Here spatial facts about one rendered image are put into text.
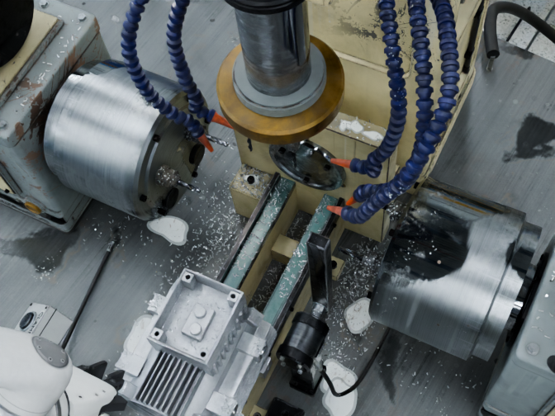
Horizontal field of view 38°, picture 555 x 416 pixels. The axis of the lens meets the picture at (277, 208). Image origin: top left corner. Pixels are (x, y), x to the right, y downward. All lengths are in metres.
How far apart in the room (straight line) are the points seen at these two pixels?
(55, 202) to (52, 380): 0.77
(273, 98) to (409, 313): 0.39
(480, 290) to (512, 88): 0.71
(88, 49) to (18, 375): 0.80
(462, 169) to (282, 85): 0.69
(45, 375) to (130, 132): 0.57
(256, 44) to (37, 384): 0.47
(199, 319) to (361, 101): 0.49
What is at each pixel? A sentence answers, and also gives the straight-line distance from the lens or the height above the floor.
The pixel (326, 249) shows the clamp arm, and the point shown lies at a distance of 1.10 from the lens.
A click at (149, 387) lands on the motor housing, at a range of 1.22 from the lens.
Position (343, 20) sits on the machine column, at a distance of 1.29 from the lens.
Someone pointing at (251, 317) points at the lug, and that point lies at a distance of 1.23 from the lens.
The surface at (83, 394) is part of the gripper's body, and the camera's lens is 1.03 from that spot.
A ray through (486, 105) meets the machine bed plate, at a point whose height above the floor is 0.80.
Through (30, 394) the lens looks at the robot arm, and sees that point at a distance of 0.87.
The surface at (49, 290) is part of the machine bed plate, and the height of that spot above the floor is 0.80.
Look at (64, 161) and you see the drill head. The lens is 1.41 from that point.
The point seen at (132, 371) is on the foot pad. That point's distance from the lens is 1.25.
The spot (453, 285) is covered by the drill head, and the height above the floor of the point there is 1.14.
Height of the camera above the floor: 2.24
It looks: 63 degrees down
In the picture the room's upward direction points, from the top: 9 degrees counter-clockwise
